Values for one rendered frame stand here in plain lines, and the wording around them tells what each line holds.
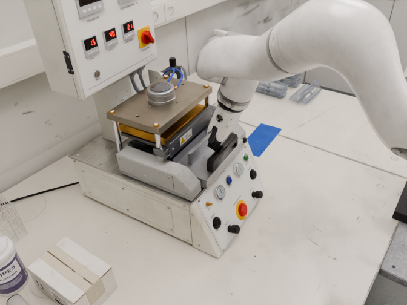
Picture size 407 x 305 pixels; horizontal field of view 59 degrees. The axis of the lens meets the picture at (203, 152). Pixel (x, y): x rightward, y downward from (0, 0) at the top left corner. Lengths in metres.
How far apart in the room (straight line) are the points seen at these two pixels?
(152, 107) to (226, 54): 0.35
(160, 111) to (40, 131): 0.62
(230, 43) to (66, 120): 0.93
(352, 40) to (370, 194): 0.89
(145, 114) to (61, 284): 0.47
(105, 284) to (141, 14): 0.75
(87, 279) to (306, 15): 0.76
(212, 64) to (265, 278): 0.58
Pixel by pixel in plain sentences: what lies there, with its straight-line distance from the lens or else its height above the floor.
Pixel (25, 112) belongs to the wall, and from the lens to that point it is 1.42.
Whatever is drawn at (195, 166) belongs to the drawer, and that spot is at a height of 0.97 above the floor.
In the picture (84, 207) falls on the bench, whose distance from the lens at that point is 1.27.
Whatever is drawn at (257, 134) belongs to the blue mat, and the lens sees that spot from 1.52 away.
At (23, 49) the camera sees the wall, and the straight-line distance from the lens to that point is 1.31.
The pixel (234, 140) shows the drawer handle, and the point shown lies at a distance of 1.04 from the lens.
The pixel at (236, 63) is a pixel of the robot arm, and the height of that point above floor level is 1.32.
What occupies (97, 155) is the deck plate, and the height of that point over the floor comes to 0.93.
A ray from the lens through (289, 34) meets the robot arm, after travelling 0.53.
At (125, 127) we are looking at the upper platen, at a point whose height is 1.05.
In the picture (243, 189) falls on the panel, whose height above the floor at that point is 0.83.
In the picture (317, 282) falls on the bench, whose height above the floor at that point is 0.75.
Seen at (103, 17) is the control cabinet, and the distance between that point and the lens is 1.02.
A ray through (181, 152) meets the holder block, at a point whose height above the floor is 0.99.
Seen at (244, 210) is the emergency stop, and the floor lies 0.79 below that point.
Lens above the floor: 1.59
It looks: 36 degrees down
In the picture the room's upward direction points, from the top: 3 degrees counter-clockwise
